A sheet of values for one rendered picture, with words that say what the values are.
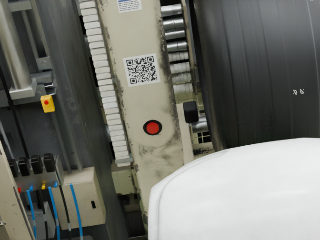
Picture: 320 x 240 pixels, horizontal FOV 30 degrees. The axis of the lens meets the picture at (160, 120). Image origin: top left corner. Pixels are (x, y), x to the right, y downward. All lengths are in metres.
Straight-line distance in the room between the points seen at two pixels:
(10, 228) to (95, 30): 0.47
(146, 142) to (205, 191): 0.94
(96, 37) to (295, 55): 0.44
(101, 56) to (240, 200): 0.88
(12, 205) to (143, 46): 0.45
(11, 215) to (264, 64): 0.63
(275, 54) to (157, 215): 0.70
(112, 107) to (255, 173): 0.93
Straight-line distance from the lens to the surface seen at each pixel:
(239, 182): 0.53
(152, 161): 1.51
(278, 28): 1.21
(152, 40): 1.34
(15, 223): 1.37
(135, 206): 2.64
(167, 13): 1.75
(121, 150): 1.50
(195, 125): 1.70
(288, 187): 0.53
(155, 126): 1.44
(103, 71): 1.38
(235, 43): 1.20
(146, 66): 1.36
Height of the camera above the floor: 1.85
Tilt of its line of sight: 32 degrees down
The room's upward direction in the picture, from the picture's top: 10 degrees counter-clockwise
